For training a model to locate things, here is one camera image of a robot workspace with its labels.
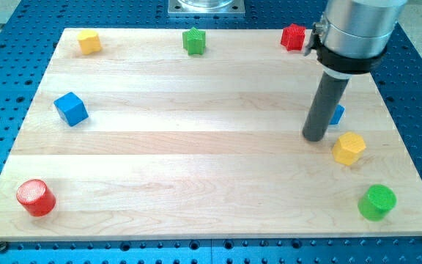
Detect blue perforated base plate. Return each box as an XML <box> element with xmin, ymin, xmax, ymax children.
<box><xmin>0</xmin><ymin>1</ymin><xmax>422</xmax><ymax>263</ymax></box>

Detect green cylinder block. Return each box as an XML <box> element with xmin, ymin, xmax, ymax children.
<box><xmin>358</xmin><ymin>184</ymin><xmax>397</xmax><ymax>221</ymax></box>

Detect wooden board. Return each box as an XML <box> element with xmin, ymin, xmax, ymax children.
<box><xmin>0</xmin><ymin>28</ymin><xmax>422</xmax><ymax>241</ymax></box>

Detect red cylinder block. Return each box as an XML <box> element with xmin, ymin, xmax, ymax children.
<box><xmin>16</xmin><ymin>179</ymin><xmax>56</xmax><ymax>217</ymax></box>

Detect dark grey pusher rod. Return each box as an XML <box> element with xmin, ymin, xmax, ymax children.
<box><xmin>302</xmin><ymin>73</ymin><xmax>349</xmax><ymax>142</ymax></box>

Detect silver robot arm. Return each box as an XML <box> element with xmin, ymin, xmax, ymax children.
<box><xmin>303</xmin><ymin>0</ymin><xmax>407</xmax><ymax>80</ymax></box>

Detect blue cube block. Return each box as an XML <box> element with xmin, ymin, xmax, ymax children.
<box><xmin>53</xmin><ymin>92</ymin><xmax>89</xmax><ymax>127</ymax></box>

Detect blue triangle block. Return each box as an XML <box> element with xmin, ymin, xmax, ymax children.
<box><xmin>329</xmin><ymin>104</ymin><xmax>345</xmax><ymax>125</ymax></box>

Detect yellow hexagon block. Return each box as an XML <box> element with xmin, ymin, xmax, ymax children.
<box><xmin>332</xmin><ymin>132</ymin><xmax>366</xmax><ymax>166</ymax></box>

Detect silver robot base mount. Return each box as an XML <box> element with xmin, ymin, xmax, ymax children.
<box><xmin>168</xmin><ymin>0</ymin><xmax>245</xmax><ymax>16</ymax></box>

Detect red star block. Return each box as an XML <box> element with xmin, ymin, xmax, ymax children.
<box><xmin>280</xmin><ymin>23</ymin><xmax>306</xmax><ymax>51</ymax></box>

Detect green star block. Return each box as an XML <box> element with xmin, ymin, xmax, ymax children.
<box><xmin>182</xmin><ymin>27</ymin><xmax>206</xmax><ymax>55</ymax></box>

